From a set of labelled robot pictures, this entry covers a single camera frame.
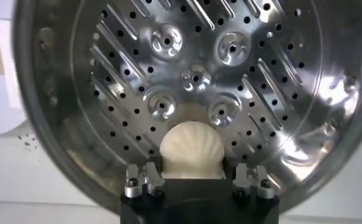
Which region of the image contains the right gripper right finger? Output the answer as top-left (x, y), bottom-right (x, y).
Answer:
top-left (224, 157), bottom-right (275, 199)

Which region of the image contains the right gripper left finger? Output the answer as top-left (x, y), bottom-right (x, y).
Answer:
top-left (124, 156), bottom-right (166, 199)

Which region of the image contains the white steamed baozi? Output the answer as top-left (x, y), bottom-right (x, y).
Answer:
top-left (159, 121), bottom-right (225, 180)

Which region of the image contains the perforated steel steamer basket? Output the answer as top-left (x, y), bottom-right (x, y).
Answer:
top-left (0, 0), bottom-right (362, 214)

